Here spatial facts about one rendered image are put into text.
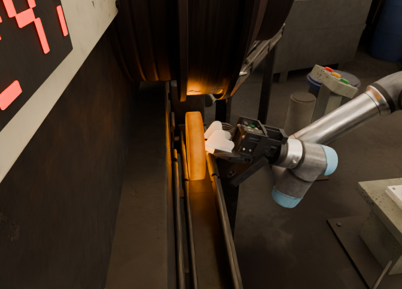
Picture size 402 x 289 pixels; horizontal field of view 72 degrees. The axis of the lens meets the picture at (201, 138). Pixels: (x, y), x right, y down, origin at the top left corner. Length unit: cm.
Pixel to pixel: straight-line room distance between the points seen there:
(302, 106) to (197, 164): 90
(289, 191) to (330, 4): 239
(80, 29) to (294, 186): 66
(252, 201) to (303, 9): 183
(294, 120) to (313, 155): 74
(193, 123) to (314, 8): 239
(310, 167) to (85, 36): 62
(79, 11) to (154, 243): 21
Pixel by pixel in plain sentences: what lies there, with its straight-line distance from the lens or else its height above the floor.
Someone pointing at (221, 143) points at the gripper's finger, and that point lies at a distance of 62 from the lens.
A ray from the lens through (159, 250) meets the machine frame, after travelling 29.
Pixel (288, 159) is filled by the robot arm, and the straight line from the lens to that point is 68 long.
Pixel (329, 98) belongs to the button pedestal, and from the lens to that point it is 150.
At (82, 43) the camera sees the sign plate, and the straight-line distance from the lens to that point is 18.
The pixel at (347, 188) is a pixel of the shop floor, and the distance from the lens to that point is 178.
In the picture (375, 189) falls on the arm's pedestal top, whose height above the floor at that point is 30.
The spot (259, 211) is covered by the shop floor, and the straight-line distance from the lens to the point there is 150.
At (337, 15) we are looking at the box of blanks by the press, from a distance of 308.
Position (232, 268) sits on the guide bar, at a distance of 49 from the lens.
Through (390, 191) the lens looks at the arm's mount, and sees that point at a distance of 133.
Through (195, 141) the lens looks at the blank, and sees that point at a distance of 56.
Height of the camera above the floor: 111
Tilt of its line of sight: 35 degrees down
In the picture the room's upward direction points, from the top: straight up
